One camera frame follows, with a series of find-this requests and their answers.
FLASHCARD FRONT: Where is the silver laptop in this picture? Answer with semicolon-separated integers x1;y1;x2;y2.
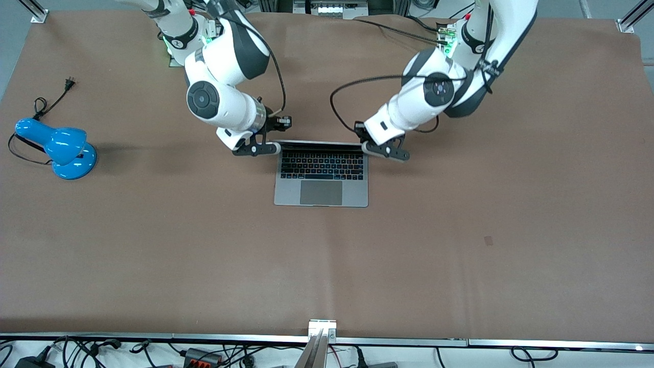
274;140;369;208

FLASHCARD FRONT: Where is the white electrical box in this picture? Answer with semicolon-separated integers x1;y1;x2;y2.
293;0;369;20

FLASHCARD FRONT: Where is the brown table cover sheet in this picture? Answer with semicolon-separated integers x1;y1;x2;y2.
0;10;654;342

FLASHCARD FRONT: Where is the blue desk lamp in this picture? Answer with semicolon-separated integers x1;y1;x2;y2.
14;118;98;180

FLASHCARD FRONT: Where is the black red connector block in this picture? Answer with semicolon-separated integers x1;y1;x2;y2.
182;347;224;367

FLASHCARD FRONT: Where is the black power adapter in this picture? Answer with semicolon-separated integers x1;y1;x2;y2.
14;356;55;368

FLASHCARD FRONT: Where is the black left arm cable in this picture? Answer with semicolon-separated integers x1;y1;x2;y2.
329;4;500;134

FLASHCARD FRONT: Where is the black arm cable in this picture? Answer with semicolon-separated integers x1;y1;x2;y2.
219;6;287;116
329;4;500;134

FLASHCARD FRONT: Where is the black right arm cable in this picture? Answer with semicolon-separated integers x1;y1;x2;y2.
219;6;287;116

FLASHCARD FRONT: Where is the black cable with metal connector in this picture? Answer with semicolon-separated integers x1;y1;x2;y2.
353;14;458;45

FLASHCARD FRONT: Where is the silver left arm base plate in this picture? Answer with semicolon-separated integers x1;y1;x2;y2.
436;19;460;59

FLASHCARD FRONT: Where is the black lamp power cord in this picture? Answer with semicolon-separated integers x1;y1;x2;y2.
7;77;78;167

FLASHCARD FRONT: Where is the aluminium camera mast profile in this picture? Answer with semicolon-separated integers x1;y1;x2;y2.
293;319;338;368

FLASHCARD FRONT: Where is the silver table edge rail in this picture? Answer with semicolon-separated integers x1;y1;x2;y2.
0;332;654;353

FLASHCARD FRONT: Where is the aluminium corner post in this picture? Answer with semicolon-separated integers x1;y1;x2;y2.
615;0;654;34
17;0;50;24

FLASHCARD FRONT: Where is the black looped cable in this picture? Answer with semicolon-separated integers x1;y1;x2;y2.
510;346;559;363

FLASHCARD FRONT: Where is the black tangled cable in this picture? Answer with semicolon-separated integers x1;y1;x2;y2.
51;336;124;368

